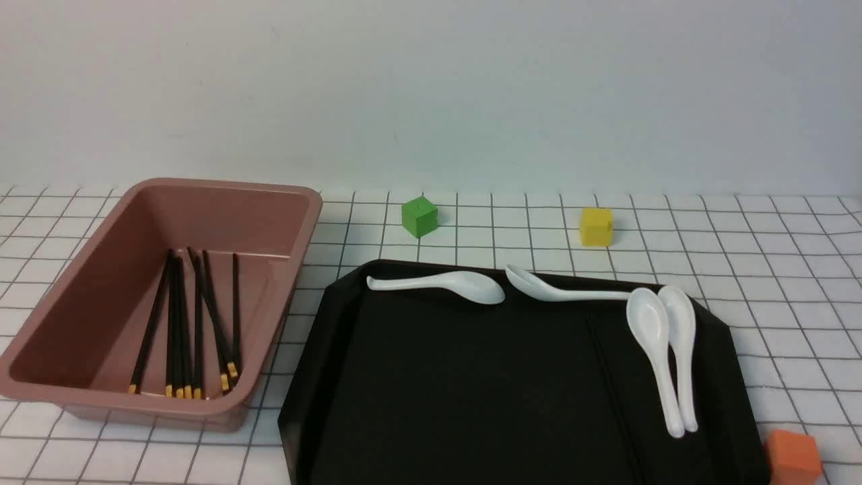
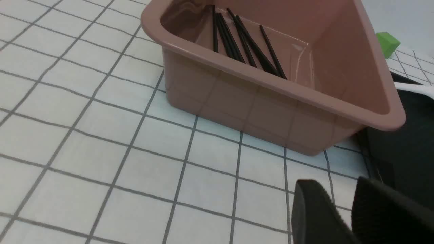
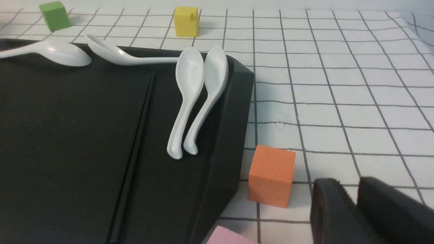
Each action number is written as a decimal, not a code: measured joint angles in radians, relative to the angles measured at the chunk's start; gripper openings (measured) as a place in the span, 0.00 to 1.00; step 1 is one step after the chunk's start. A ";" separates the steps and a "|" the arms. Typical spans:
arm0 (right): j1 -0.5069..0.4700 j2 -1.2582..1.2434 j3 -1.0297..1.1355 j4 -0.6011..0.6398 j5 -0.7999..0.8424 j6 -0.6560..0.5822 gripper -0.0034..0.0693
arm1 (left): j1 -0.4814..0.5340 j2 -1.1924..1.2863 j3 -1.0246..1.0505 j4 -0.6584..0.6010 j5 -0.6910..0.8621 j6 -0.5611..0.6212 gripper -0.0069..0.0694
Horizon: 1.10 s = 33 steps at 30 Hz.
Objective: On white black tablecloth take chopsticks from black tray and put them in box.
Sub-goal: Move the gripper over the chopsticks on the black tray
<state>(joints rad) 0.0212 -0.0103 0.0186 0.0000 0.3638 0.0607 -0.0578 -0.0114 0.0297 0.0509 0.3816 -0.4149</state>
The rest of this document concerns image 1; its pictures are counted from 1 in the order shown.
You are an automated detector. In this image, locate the yellow cube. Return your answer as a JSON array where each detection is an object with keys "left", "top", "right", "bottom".
[{"left": 579, "top": 207, "right": 614, "bottom": 247}]

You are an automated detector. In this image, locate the white spoon left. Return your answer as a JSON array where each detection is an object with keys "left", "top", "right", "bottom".
[{"left": 366, "top": 271, "right": 506, "bottom": 306}]

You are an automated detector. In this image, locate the white spoon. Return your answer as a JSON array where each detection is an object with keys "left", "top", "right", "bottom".
[
  {"left": 626, "top": 288, "right": 686, "bottom": 439},
  {"left": 505, "top": 266, "right": 631, "bottom": 302},
  {"left": 658, "top": 285, "right": 698, "bottom": 432},
  {"left": 366, "top": 271, "right": 506, "bottom": 306}
]

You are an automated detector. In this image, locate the white spoon front right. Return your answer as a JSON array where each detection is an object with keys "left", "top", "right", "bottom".
[{"left": 626, "top": 288, "right": 686, "bottom": 439}]

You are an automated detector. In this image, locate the pink plastic bin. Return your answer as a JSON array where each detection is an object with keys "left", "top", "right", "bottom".
[{"left": 2, "top": 179, "right": 321, "bottom": 432}]

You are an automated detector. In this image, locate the white spoon far right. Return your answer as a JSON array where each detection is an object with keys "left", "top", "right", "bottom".
[{"left": 658, "top": 285, "right": 698, "bottom": 432}]

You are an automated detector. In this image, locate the black chopstick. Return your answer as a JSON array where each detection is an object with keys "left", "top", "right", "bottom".
[
  {"left": 232, "top": 253, "right": 241, "bottom": 379},
  {"left": 190, "top": 251, "right": 203, "bottom": 399},
  {"left": 127, "top": 249, "right": 173, "bottom": 394},
  {"left": 200, "top": 251, "right": 237, "bottom": 392},
  {"left": 174, "top": 255, "right": 193, "bottom": 399},
  {"left": 164, "top": 251, "right": 176, "bottom": 398}
]

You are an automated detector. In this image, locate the black chopstick leftmost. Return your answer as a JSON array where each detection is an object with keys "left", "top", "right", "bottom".
[{"left": 127, "top": 249, "right": 173, "bottom": 394}]

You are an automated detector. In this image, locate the orange cube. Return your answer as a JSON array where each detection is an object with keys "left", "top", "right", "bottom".
[{"left": 764, "top": 429, "right": 823, "bottom": 484}]

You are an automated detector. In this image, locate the black plastic tray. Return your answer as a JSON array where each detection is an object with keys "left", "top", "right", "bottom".
[{"left": 278, "top": 260, "right": 770, "bottom": 484}]

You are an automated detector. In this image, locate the white spoon upper middle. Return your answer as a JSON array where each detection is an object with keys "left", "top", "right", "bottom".
[{"left": 505, "top": 266, "right": 631, "bottom": 302}]

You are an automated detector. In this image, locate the green cube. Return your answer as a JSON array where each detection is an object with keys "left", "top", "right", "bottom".
[{"left": 401, "top": 196, "right": 439, "bottom": 238}]

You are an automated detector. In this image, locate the black chopstick diagonal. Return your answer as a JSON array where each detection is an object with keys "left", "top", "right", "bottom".
[{"left": 186, "top": 247, "right": 232, "bottom": 395}]

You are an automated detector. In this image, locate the black chopstick rightmost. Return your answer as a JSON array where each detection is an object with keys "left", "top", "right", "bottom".
[{"left": 232, "top": 253, "right": 241, "bottom": 379}]

